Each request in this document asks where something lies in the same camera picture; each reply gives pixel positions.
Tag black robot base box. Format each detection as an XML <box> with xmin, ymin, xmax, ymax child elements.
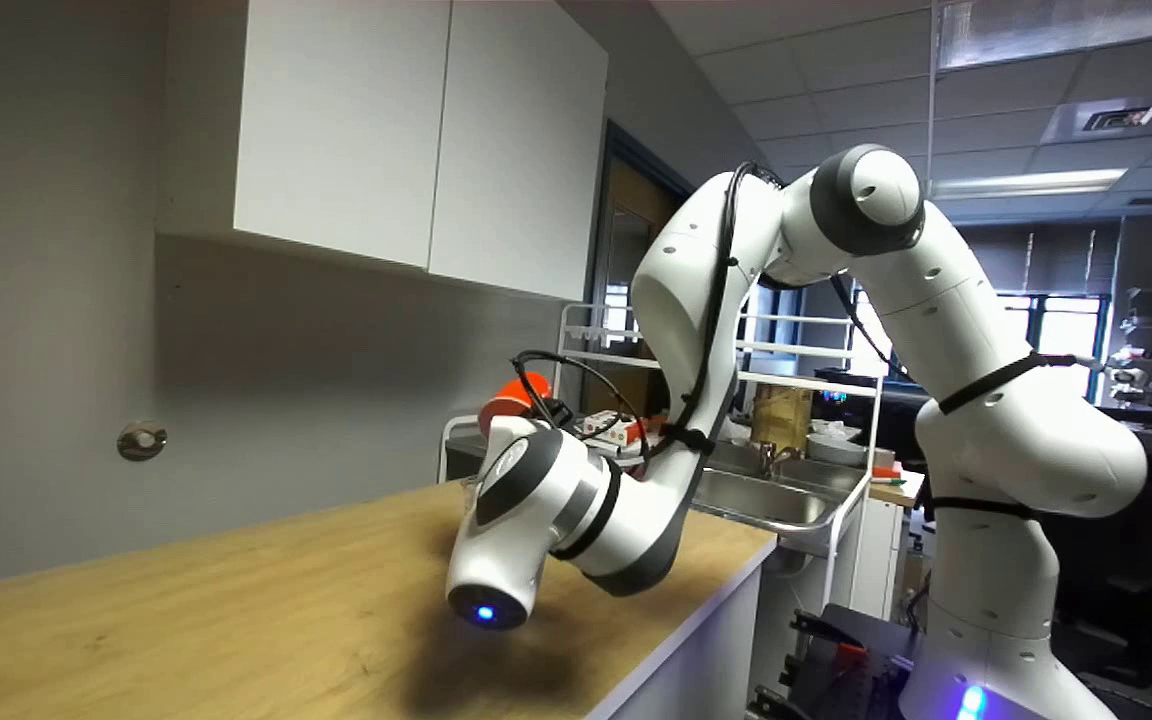
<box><xmin>785</xmin><ymin>600</ymin><xmax>915</xmax><ymax>720</ymax></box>

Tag dark framed wooden door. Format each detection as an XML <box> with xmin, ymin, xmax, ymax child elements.
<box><xmin>580</xmin><ymin>119</ymin><xmax>698</xmax><ymax>420</ymax></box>

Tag brown paper bag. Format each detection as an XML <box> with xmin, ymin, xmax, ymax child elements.
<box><xmin>746</xmin><ymin>385</ymin><xmax>817</xmax><ymax>463</ymax></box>

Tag stainless steel sink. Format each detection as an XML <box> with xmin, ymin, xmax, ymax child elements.
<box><xmin>690</xmin><ymin>463</ymin><xmax>835</xmax><ymax>536</ymax></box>

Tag long ceiling light strip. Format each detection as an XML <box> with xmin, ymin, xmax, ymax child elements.
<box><xmin>931</xmin><ymin>163</ymin><xmax>1132</xmax><ymax>206</ymax></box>

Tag ceiling air vent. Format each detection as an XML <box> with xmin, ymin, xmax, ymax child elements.
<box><xmin>1034</xmin><ymin>95</ymin><xmax>1152</xmax><ymax>143</ymax></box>

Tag ceiling light panel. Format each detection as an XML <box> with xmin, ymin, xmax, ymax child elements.
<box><xmin>931</xmin><ymin>0</ymin><xmax>1152</xmax><ymax>71</ymax></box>

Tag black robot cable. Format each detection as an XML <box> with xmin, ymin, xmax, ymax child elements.
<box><xmin>508</xmin><ymin>160</ymin><xmax>756</xmax><ymax>463</ymax></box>

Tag white wire dish rack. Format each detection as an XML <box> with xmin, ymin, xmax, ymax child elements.
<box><xmin>436</xmin><ymin>298</ymin><xmax>893</xmax><ymax>612</ymax></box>

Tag white wall cabinet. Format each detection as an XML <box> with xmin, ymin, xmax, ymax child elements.
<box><xmin>152</xmin><ymin>0</ymin><xmax>611</xmax><ymax>304</ymax></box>

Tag round metal wall knob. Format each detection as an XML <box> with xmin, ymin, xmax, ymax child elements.
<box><xmin>113</xmin><ymin>420</ymin><xmax>172</xmax><ymax>467</ymax></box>

